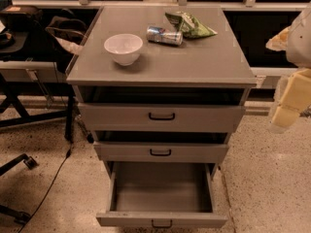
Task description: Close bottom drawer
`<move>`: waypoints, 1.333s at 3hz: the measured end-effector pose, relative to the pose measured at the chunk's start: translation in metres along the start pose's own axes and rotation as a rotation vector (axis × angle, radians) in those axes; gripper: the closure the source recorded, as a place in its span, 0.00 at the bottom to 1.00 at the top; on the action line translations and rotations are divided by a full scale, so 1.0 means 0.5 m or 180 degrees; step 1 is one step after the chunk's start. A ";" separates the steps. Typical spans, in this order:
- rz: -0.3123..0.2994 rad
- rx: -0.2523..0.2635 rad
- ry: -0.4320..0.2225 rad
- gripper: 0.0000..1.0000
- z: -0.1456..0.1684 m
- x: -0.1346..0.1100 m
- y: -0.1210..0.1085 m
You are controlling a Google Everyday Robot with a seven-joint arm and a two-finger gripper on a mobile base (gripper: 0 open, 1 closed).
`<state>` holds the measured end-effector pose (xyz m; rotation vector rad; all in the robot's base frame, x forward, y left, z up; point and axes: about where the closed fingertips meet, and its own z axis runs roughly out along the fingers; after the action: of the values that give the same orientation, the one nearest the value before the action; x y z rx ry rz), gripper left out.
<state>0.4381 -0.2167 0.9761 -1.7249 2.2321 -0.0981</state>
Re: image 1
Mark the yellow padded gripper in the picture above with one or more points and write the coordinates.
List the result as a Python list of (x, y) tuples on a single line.
[(300, 44)]

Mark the grey bottom drawer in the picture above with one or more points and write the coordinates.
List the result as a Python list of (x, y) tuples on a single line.
[(160, 195)]

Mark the grey drawer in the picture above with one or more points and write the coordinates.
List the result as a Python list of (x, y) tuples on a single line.
[(160, 152), (161, 118), (160, 195)]

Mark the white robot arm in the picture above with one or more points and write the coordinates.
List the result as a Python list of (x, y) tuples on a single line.
[(295, 40)]

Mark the grey drawer cabinet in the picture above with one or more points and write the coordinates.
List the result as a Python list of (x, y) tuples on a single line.
[(210, 71)]

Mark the grey middle drawer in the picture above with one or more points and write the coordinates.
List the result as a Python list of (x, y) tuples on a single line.
[(160, 152)]

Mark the grey top drawer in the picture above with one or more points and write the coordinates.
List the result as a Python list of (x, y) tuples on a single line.
[(161, 118)]

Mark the green chip bag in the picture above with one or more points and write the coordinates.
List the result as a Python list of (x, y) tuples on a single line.
[(189, 25)]

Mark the silver blue soda can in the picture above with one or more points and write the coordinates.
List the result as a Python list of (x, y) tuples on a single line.
[(164, 36)]

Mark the white ceramic bowl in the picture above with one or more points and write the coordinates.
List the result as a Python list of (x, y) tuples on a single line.
[(124, 49)]

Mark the dark bag on desk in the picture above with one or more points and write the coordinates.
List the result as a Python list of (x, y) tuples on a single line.
[(68, 32)]

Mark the black backpack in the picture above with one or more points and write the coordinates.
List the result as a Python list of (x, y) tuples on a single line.
[(20, 18)]

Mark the black desk frame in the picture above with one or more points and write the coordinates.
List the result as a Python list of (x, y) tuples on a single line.
[(37, 91)]

